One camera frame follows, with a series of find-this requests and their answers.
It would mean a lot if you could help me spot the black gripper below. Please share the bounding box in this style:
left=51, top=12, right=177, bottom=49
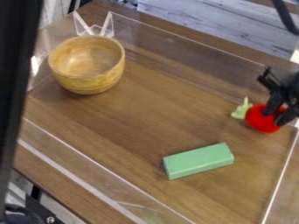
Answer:
left=256, top=66, right=299, bottom=126

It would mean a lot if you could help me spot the red plush strawberry toy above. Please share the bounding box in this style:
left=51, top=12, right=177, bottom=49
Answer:
left=229, top=96, right=287, bottom=135

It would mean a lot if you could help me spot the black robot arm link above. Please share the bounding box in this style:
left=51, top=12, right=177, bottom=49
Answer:
left=0, top=0, right=44, bottom=217

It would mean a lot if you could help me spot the green rectangular block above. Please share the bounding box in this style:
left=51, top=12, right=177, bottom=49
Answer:
left=163, top=143, right=235, bottom=179

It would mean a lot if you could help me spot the wooden bowl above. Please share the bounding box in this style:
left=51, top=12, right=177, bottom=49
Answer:
left=48, top=36, right=125, bottom=95

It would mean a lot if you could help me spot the black cable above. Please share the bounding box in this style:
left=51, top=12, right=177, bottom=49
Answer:
left=271, top=0, right=299, bottom=36

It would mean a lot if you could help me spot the clear acrylic tray wall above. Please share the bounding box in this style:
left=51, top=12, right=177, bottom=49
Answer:
left=14, top=13, right=299, bottom=224

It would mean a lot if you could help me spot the black metal clamp bracket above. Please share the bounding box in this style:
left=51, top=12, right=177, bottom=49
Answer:
left=4, top=185, right=68, bottom=224

